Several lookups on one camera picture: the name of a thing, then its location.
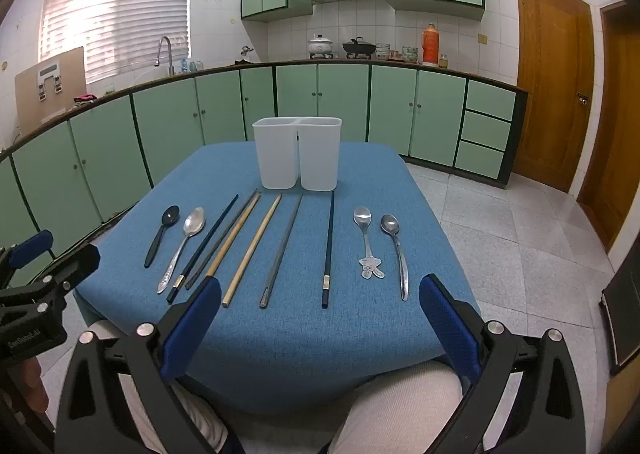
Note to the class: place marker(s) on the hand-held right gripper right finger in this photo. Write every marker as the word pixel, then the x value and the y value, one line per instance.
pixel 447 329

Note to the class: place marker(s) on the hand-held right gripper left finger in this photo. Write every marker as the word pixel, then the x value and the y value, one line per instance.
pixel 192 329

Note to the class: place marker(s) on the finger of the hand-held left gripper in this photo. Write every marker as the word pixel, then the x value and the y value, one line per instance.
pixel 31 248
pixel 75 265

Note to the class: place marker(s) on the light wooden chopstick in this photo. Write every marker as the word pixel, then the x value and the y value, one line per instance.
pixel 252 251
pixel 239 227

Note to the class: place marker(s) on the grey metal chopstick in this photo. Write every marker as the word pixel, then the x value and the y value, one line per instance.
pixel 282 252
pixel 226 234

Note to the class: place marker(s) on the black plastic spoon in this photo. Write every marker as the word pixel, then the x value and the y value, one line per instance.
pixel 171 217

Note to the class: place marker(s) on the plain silver spoon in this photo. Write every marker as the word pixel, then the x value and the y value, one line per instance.
pixel 390 225

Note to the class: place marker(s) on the white plastic utensil holder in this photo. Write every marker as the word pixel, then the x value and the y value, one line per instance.
pixel 320 154

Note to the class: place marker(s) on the person's left hand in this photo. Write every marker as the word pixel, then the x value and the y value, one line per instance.
pixel 32 384

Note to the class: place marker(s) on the person's left leg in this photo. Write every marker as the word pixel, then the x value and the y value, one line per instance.
pixel 202 416

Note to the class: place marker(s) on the person's leg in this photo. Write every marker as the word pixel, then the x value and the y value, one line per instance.
pixel 400 409
pixel 202 416

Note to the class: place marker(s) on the person's right leg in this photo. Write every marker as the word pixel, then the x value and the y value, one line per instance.
pixel 400 409

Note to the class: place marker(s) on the blue tablecloth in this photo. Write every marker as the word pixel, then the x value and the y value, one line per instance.
pixel 300 344

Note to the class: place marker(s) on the red cloth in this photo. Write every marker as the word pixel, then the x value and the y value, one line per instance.
pixel 85 98

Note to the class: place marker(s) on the green drawer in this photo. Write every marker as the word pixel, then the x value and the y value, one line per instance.
pixel 480 160
pixel 490 99
pixel 485 131

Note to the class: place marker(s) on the dark framed panel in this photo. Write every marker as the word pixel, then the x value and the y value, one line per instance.
pixel 620 319

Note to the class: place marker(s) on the wooden board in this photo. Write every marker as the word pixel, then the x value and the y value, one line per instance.
pixel 72 79

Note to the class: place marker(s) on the small white device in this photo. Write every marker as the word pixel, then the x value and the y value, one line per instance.
pixel 49 71

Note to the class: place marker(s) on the small plastic bottle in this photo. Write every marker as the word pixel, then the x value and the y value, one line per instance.
pixel 186 65

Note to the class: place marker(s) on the steel kitchen faucet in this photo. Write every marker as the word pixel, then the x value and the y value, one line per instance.
pixel 161 46

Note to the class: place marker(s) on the green base cabinet unit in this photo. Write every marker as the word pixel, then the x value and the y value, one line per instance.
pixel 345 99

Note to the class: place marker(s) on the white window blinds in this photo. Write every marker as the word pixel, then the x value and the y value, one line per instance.
pixel 115 9

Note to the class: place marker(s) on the plain wooden door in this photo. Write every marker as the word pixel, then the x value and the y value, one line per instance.
pixel 615 134

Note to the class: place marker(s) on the small glass jar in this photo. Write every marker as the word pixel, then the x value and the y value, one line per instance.
pixel 443 62

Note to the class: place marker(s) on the steel kettle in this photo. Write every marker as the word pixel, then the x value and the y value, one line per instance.
pixel 246 54

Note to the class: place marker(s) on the green patterned bowl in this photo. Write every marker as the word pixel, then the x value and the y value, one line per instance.
pixel 409 54

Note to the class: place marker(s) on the orange thermos flask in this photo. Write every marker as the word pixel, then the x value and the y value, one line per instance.
pixel 430 46

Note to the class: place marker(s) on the stack of bowls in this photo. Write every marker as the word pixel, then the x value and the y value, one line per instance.
pixel 383 51

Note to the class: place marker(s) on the black wok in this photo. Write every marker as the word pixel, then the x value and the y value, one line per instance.
pixel 359 49

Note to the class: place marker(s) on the white lidded pot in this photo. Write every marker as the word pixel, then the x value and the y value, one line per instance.
pixel 320 47

